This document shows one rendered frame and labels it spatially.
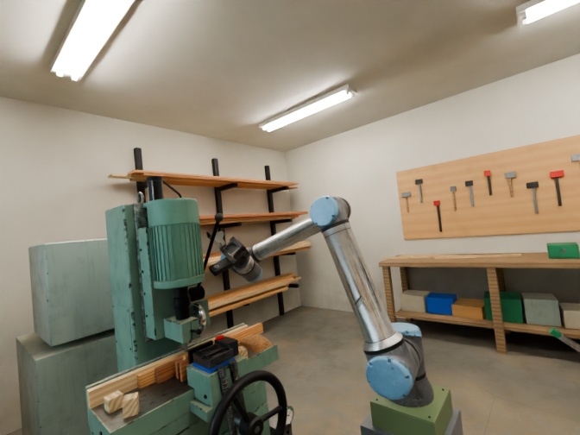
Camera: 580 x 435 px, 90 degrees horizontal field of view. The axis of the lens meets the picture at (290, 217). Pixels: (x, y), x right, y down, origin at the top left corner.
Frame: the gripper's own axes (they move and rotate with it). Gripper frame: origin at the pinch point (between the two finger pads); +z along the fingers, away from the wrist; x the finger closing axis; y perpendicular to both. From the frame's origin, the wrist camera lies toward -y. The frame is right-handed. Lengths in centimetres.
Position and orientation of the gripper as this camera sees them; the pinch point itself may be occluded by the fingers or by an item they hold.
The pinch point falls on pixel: (215, 242)
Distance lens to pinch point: 115.3
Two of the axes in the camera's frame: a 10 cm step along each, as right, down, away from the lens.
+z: -2.8, -5.3, -8.0
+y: 6.9, -6.9, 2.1
